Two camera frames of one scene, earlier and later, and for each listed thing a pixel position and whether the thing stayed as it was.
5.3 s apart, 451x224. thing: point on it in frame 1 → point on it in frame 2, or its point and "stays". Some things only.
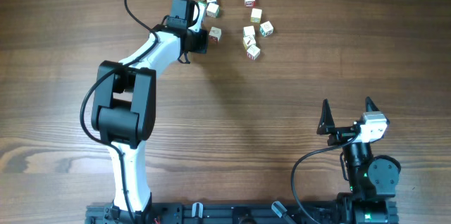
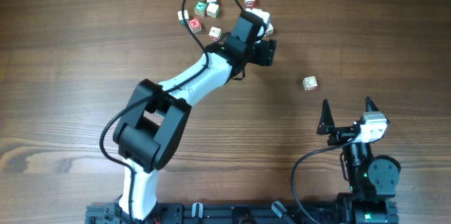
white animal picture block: [213, 10] stays
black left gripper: [200, 41] → [265, 52]
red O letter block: [215, 34] stays
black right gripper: [328, 123] stays
